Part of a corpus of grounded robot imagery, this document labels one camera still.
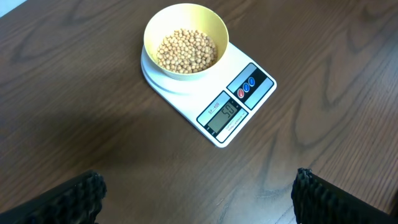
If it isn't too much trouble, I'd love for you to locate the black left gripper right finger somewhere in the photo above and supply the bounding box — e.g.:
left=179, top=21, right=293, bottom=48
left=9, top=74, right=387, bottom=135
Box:
left=291, top=168, right=394, bottom=224

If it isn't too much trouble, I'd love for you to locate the white digital kitchen scale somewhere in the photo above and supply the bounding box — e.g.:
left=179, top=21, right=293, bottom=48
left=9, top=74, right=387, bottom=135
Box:
left=141, top=44, right=277, bottom=147

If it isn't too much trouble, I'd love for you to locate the pale yellow bowl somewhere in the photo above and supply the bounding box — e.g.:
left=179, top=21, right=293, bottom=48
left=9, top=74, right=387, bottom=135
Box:
left=144, top=3, right=229, bottom=81

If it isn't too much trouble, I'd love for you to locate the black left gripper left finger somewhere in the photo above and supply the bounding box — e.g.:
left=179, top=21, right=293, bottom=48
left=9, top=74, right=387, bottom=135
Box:
left=1, top=170, right=107, bottom=224

